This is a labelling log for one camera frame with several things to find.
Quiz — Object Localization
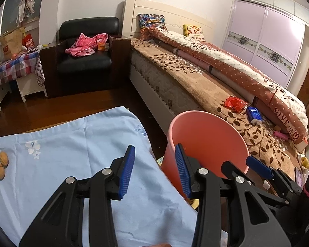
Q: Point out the checkered tablecloth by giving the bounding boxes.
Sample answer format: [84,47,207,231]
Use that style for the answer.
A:
[0,50,45,90]

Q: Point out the red snack packet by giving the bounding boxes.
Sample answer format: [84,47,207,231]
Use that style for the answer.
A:
[225,96,248,113]

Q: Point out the pink plastic bin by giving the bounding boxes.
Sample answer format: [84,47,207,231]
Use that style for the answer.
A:
[161,111,250,201]

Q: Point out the light blue tablecloth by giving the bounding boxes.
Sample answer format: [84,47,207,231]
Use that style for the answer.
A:
[0,105,227,247]

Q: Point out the lilac sliding wardrobe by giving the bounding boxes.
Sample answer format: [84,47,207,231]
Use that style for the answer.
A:
[221,0,309,89]

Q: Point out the colourful printed pillow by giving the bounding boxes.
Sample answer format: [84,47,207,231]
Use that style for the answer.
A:
[138,14,166,40]

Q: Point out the curved window with blinds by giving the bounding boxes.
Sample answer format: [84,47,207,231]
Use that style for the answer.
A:
[0,0,40,44]

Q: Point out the blue box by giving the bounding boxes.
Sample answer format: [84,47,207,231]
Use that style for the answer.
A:
[246,106,263,124]

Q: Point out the polka dot quilt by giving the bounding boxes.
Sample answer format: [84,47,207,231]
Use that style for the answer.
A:
[147,27,308,147]

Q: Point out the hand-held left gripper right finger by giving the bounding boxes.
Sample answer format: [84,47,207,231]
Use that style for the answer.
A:
[175,143,291,247]

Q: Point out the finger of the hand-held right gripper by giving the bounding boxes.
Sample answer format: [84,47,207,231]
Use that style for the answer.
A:
[222,161,290,209]
[247,156,303,198]

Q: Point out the brown paper bag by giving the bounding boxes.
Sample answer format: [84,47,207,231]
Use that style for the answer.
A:
[1,28,23,61]

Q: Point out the brown leaf-pattern blanket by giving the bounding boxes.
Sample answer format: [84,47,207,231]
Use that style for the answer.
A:
[131,40,303,183]

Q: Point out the pink tube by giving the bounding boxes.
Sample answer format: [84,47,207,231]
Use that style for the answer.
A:
[274,131,290,141]

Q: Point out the red gift bag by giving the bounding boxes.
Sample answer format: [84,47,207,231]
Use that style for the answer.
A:
[22,33,34,50]

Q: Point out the hanging white clothes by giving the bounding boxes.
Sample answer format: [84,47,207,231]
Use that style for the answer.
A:
[15,0,36,22]

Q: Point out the white bed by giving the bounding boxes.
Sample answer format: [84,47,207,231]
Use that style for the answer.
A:
[122,0,309,186]

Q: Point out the white desk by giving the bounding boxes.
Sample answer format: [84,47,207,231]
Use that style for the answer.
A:
[0,77,47,112]

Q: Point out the pink dotted garment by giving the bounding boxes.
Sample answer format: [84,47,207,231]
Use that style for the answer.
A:
[65,33,109,57]

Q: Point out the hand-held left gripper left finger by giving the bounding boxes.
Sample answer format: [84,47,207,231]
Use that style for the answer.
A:
[19,145,136,247]

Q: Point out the black leather armchair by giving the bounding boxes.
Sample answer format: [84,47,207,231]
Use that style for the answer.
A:
[40,17,132,98]

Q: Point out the yellow flowered pillow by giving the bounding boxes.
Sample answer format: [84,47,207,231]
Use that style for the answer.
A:
[183,24,206,42]

